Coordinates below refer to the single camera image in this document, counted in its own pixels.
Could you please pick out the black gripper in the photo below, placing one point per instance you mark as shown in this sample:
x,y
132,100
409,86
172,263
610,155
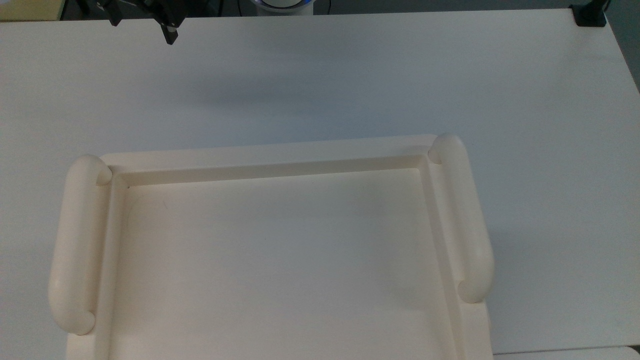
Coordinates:
x,y
150,6

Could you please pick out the cream plastic cabinet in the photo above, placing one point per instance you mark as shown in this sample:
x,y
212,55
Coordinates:
x,y
275,260

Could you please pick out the black table clamp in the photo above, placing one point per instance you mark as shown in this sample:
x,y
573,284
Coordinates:
x,y
589,15

